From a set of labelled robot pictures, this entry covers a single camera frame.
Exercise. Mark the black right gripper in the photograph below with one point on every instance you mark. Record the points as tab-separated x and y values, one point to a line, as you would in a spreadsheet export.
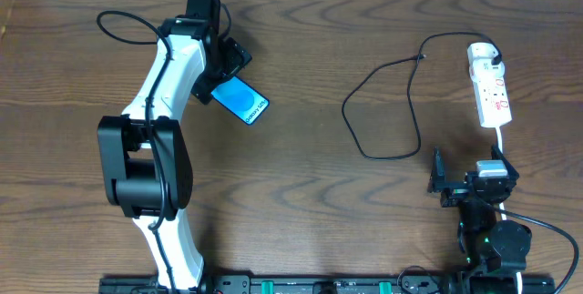
462	188

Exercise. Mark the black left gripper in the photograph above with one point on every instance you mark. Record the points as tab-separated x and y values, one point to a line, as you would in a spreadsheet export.
211	86

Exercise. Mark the blue Galaxy smartphone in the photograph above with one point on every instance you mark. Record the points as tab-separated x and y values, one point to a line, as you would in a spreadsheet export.
241	99

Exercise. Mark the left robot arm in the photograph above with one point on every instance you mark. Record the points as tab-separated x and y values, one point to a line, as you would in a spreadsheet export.
144	159

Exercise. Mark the white charger adapter plug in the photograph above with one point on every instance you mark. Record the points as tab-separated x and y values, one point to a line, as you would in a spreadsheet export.
483	56

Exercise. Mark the white power strip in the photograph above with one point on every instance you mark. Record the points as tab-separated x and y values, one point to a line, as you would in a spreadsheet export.
492	101

